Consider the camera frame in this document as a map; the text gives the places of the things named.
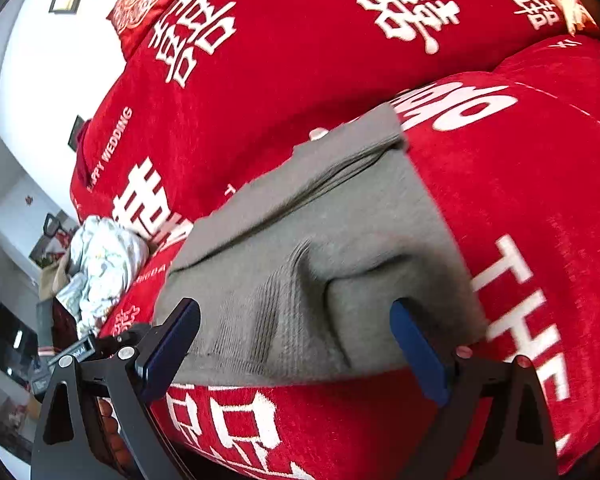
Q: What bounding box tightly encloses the grey knitted garment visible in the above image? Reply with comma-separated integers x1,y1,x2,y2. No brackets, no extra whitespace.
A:
155,104,486,387

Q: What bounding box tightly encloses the brown cloth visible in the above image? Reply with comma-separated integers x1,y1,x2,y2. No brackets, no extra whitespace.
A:
38,252,70,301

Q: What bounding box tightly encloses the white floral cloth bundle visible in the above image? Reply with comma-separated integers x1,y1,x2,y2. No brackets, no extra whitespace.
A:
54,216,150,337

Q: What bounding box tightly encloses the red wedding bedspread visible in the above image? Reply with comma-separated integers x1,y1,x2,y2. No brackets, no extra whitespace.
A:
71,0,600,479

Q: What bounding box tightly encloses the black handle stand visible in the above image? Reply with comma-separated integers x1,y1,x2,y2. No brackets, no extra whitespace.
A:
43,214,65,238

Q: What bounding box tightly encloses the dark wall switch plate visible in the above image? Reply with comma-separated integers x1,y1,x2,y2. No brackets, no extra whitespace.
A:
68,115,85,152

